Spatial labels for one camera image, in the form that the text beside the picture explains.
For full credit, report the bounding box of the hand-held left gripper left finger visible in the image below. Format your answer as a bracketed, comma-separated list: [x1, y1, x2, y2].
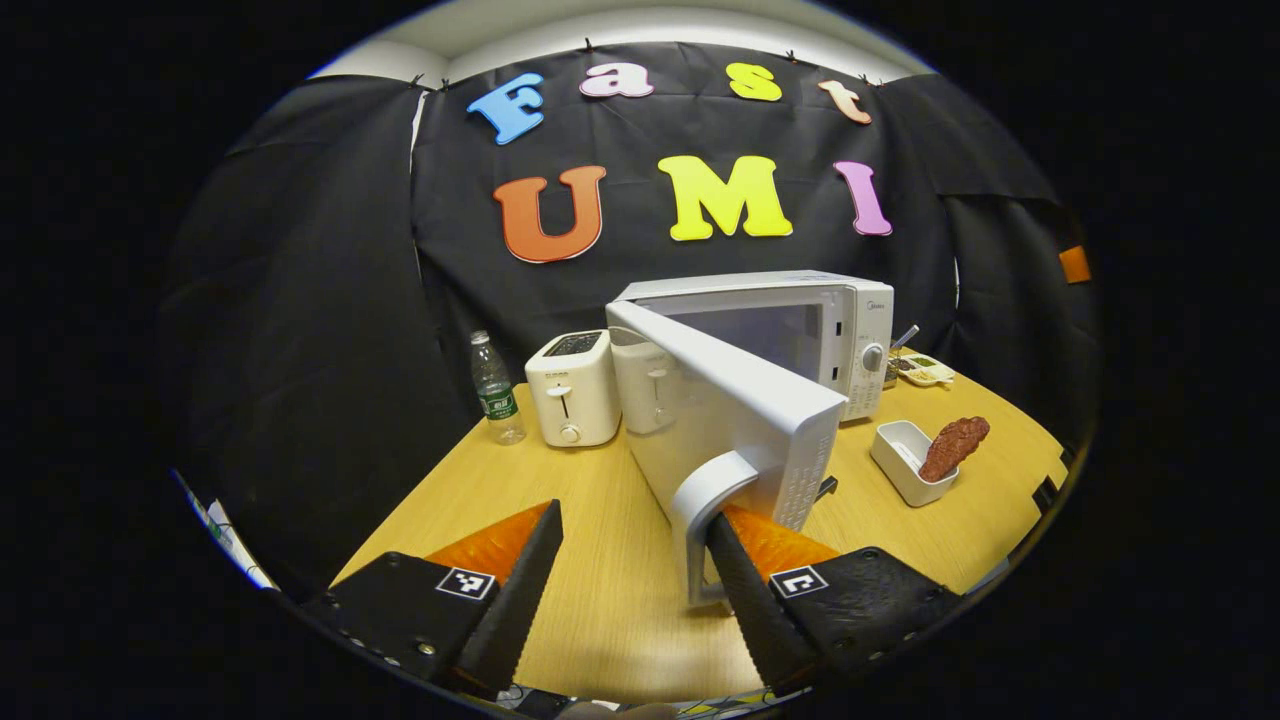
[303, 499, 565, 701]

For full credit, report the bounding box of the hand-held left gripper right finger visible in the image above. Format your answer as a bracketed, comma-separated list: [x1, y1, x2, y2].
[705, 505, 963, 696]

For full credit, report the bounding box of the white microwave oven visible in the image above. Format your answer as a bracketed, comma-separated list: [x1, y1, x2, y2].
[604, 270, 897, 607]

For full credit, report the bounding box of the brown meat piece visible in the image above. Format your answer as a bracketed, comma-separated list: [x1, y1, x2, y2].
[918, 416, 991, 484]

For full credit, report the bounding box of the white rectangular tray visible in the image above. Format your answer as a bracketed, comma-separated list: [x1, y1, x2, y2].
[869, 420, 961, 508]

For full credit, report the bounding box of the clear plastic water bottle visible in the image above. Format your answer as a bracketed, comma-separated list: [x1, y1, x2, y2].
[470, 331, 527, 446]

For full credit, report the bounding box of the white toaster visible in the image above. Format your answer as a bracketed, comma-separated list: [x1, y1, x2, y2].
[524, 330, 623, 448]

